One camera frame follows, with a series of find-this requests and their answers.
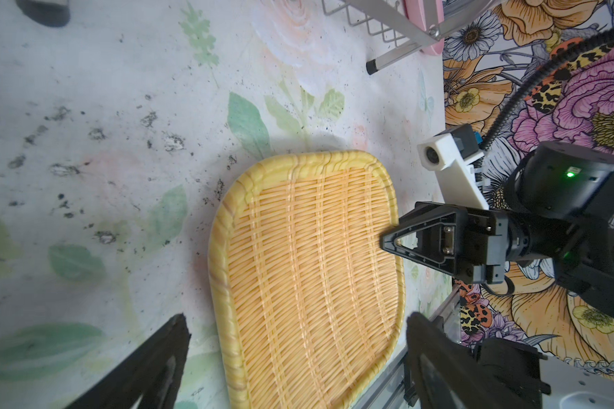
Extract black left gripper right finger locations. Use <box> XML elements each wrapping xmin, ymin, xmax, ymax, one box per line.
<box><xmin>406</xmin><ymin>313</ymin><xmax>491</xmax><ymax>408</ymax></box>

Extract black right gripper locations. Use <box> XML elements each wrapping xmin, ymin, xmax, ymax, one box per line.
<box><xmin>380</xmin><ymin>141</ymin><xmax>614</xmax><ymax>318</ymax></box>

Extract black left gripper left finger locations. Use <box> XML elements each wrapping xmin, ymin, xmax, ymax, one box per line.
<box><xmin>68</xmin><ymin>314</ymin><xmax>191</xmax><ymax>408</ymax></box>

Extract yellow woven-pattern tray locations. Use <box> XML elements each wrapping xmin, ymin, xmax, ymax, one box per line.
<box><xmin>208</xmin><ymin>150</ymin><xmax>406</xmax><ymax>408</ymax></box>

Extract pink plastic plate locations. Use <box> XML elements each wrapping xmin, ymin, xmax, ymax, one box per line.
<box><xmin>404</xmin><ymin>0</ymin><xmax>444</xmax><ymax>33</ymax></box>

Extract chrome two-tier dish rack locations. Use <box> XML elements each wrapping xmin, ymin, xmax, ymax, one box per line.
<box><xmin>321</xmin><ymin>0</ymin><xmax>499</xmax><ymax>75</ymax></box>

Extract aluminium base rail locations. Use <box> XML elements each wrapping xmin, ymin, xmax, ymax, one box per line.
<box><xmin>352</xmin><ymin>285</ymin><xmax>462</xmax><ymax>408</ymax></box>

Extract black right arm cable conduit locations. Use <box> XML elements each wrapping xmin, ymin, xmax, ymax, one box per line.
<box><xmin>479</xmin><ymin>22</ymin><xmax>614</xmax><ymax>152</ymax></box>

